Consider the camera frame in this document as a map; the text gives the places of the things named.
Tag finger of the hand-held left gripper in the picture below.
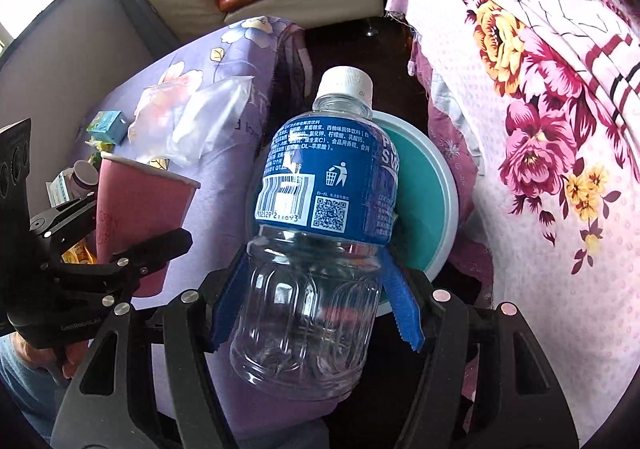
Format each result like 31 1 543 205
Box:
45 228 194 291
30 194 99 239

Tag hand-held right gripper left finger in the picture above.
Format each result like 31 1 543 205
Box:
50 249 251 449

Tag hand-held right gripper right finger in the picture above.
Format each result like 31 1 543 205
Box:
380 249 581 449

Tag pink paper cup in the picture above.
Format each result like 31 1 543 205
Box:
95 151 202 299

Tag light blue drink carton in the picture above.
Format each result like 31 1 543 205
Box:
86 110 128 146

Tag teal plastic bin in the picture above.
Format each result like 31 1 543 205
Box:
247 110 458 317

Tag clear bottle with blue label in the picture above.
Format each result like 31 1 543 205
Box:
229 66 401 402

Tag person's left hand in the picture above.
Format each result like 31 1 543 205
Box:
12 333 83 382

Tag blue and white box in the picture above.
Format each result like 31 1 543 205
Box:
46 169 76 204

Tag orange snack packet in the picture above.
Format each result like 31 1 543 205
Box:
61 239 98 265

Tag small bottle with white cap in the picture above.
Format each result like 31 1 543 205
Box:
67 160 101 197

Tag purple floral bed sheet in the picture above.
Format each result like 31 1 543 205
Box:
65 16 351 435

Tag person's blue jeans leg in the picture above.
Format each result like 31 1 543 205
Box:
0 339 66 435

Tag clear plastic bag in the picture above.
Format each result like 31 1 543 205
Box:
127 76 253 167

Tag pink floral blanket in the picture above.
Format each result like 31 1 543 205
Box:
380 0 640 449

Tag grey panel with blue frame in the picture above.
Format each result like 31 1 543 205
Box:
0 0 156 130

